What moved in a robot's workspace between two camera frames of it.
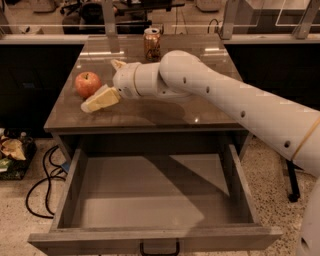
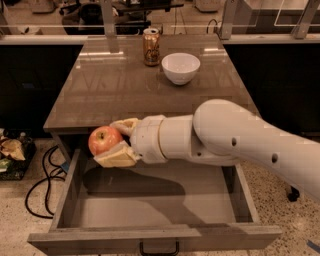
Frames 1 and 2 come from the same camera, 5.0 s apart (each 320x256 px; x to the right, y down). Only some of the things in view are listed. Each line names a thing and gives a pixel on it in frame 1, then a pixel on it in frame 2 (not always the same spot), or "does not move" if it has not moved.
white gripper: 124,80 to 146,138
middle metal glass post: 228,21 does not move
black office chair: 86,18 does not move
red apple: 86,82 to 103,138
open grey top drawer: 110,203 does not move
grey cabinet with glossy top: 152,121 does not move
